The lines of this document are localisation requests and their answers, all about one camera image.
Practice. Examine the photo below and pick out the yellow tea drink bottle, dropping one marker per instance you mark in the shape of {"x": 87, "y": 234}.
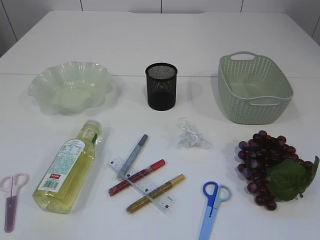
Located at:
{"x": 60, "y": 186}

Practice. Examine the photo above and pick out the purple artificial grape bunch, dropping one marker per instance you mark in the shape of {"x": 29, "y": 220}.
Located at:
{"x": 273, "y": 170}

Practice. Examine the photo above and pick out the silver glitter pen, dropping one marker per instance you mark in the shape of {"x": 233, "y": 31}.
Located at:
{"x": 132, "y": 157}

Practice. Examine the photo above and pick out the red glitter pen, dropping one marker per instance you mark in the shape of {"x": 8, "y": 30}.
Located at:
{"x": 135, "y": 177}

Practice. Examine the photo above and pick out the black mesh pen holder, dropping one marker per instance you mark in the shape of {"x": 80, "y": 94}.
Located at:
{"x": 161, "y": 83}

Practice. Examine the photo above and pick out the gold glitter pen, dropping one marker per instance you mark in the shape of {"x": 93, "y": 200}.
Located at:
{"x": 158, "y": 197}

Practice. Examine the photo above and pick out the clear plastic ruler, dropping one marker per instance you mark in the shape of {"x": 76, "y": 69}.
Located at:
{"x": 140, "y": 181}

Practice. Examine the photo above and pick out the green wavy plastic plate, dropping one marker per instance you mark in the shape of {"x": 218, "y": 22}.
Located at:
{"x": 71, "y": 88}

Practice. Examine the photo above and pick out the green woven plastic basket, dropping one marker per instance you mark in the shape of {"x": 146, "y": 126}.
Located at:
{"x": 252, "y": 91}

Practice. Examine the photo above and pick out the blue scissors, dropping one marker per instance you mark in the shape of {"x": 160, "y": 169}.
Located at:
{"x": 213, "y": 203}

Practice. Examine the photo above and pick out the pink scissors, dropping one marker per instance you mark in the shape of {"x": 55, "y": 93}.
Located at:
{"x": 11, "y": 186}

